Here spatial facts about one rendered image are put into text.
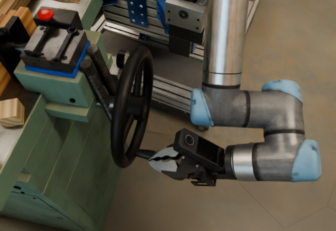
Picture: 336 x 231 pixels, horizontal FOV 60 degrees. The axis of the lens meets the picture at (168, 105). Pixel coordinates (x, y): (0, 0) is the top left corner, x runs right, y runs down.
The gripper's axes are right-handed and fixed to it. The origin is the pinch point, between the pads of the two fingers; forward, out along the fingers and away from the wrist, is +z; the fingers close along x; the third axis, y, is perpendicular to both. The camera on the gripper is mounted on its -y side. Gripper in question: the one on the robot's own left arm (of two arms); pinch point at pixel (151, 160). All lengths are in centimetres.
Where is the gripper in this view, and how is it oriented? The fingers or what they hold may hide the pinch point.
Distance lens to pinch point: 70.4
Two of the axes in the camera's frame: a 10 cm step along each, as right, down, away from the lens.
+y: 4.9, 5.4, 6.8
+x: 2.0, -8.3, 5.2
